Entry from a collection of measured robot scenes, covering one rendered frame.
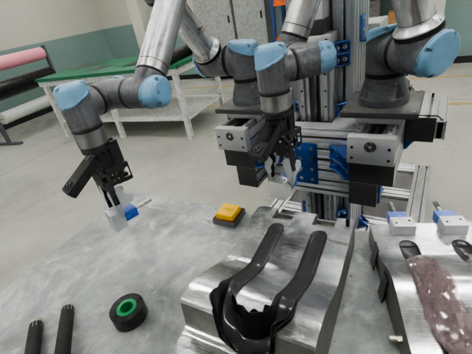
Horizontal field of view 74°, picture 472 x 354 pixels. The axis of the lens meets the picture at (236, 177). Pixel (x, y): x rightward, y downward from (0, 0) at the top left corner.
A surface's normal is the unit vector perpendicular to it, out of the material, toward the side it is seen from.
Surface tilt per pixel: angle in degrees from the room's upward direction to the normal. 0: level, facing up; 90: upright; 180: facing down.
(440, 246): 0
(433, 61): 97
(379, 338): 0
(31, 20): 90
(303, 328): 6
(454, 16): 90
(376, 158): 90
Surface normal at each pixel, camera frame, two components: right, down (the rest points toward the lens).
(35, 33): 0.88, 0.10
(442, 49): 0.34, 0.53
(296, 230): -0.17, -0.85
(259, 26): -0.45, 0.51
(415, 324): -0.20, -0.69
